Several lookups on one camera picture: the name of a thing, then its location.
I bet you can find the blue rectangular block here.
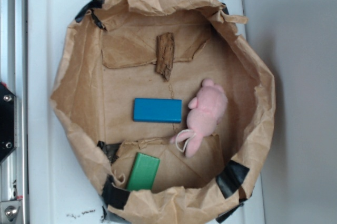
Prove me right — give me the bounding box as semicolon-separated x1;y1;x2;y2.
133;98;182;124

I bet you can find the brown paper bag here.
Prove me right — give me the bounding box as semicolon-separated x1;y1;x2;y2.
51;0;275;223

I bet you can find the pink plush toy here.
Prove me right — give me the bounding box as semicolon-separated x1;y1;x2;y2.
170;78;228;158

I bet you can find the metal frame rail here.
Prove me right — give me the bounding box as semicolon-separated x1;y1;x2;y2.
1;0;29;223

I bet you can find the black bracket with screws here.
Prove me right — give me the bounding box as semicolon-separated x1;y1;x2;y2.
0;82;16;164

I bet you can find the white plastic bin lid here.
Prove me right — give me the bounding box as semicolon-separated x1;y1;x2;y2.
27;0;266;224

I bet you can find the green rectangular block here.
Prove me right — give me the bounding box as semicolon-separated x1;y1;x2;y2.
126;152;160;191

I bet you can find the brown bark piece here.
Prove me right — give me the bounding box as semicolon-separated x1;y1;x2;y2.
156;32;175;82

